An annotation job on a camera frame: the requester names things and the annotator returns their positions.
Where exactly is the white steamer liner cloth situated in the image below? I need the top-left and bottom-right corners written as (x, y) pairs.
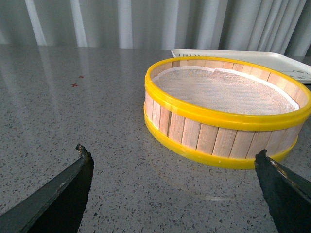
top-left (152, 66), bottom-right (300, 115)

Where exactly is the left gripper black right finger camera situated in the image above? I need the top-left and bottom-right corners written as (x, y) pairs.
top-left (255, 149), bottom-right (311, 233)

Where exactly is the white bear-print tray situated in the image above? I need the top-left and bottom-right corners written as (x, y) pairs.
top-left (171, 49), bottom-right (311, 84)

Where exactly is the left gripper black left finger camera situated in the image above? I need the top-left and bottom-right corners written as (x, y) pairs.
top-left (0, 144), bottom-right (94, 233)

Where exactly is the yellow-rimmed wooden steamer basket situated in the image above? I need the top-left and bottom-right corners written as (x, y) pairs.
top-left (144, 57), bottom-right (311, 169)

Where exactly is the grey-white curtain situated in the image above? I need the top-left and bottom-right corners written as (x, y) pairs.
top-left (0, 0), bottom-right (311, 56)

